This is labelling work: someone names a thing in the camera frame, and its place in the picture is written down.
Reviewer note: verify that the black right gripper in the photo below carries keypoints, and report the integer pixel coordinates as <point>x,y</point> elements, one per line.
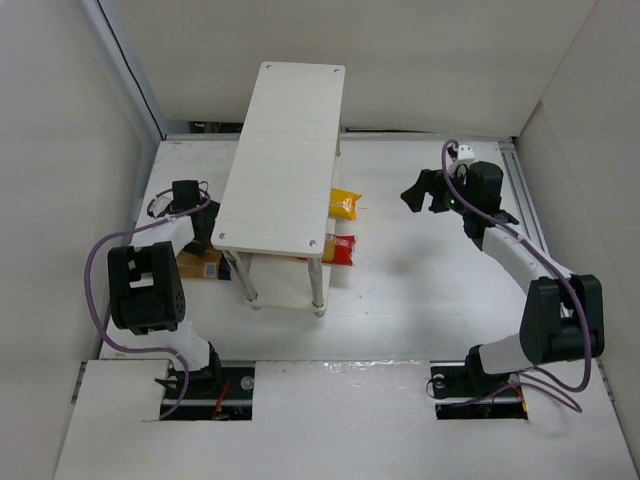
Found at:
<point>435,189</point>

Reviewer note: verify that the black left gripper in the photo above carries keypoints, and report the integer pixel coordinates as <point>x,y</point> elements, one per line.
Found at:
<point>201,234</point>

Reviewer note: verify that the blue-ended spaghetti box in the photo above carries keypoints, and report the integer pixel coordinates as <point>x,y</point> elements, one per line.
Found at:
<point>210,266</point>

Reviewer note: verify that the yellow spaghetti bag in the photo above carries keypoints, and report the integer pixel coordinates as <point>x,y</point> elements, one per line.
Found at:
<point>343,204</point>

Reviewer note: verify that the red spaghetti bag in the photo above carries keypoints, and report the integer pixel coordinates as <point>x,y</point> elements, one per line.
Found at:
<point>339,249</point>

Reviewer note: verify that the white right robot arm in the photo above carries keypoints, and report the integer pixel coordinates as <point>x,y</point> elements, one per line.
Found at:
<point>562,325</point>

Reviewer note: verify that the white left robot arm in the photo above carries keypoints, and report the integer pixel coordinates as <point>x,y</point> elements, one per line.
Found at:
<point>146,291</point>

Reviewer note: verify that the white two-tier shelf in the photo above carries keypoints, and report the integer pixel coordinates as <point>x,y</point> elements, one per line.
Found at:
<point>274,215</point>

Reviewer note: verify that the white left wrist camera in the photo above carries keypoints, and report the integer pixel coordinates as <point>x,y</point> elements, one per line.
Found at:
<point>158,206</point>

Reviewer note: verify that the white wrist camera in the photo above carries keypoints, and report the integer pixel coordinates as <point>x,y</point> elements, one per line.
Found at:
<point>158,206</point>
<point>462,157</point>

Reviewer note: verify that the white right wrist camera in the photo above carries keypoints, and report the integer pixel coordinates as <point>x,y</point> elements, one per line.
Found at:
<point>462,157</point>

